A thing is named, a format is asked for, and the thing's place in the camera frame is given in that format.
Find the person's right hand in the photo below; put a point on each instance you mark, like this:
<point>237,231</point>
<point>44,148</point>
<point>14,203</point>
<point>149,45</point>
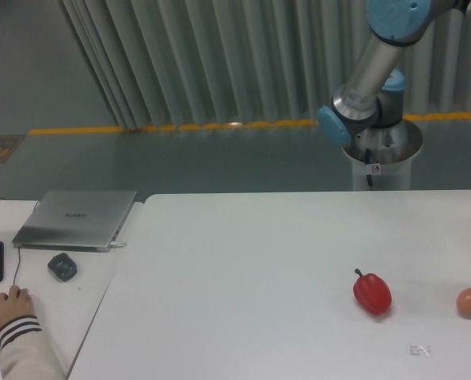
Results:
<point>10,311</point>

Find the cream striped-cuff sleeve forearm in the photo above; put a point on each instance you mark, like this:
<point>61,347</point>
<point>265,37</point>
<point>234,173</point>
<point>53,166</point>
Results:
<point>26,352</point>

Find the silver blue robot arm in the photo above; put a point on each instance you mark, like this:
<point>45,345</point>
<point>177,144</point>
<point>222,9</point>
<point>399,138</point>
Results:
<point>371,98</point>

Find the red bell pepper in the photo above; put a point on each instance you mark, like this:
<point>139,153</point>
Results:
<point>372,293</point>

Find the small black gadget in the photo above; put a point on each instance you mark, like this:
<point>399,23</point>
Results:
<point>63,267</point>

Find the closed silver laptop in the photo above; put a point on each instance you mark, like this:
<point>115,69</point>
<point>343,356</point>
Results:
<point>76,220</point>

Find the white laptop plug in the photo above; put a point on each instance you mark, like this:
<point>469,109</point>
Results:
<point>117,245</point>

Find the grey pleated curtain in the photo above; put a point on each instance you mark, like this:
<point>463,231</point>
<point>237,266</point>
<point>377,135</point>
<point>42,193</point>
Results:
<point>178,63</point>

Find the small clear tape label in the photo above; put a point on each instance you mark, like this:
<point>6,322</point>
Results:
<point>420,350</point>

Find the brown egg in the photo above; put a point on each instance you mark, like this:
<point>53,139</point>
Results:
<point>463,303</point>

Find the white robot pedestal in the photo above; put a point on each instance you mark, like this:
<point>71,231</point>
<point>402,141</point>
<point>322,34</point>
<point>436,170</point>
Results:
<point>381,158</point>

